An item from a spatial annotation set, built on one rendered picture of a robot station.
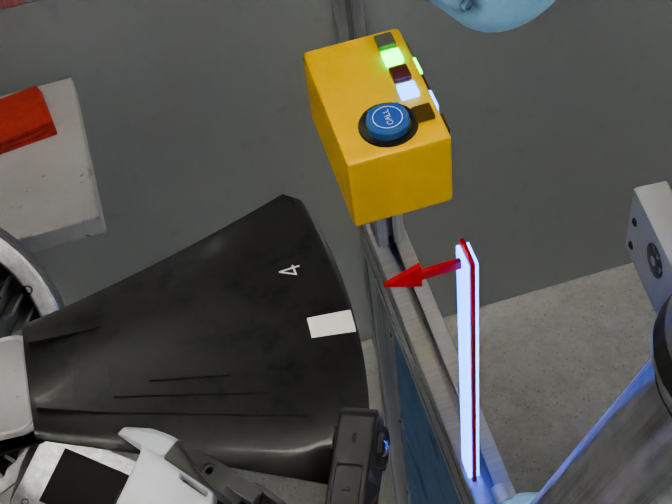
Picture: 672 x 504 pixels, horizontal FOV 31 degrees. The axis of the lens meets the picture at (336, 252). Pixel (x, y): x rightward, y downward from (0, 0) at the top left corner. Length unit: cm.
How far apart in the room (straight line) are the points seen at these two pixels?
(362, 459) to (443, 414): 42
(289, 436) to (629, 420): 28
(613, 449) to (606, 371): 158
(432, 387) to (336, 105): 29
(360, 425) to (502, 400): 143
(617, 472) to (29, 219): 90
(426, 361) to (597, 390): 102
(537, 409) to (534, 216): 35
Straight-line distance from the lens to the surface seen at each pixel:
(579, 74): 186
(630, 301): 231
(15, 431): 83
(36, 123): 147
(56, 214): 139
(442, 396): 118
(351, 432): 76
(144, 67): 160
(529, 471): 211
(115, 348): 85
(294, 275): 87
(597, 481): 66
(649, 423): 60
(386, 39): 118
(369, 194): 112
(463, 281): 88
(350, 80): 115
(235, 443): 81
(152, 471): 78
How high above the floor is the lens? 187
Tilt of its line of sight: 52 degrees down
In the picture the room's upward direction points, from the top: 9 degrees counter-clockwise
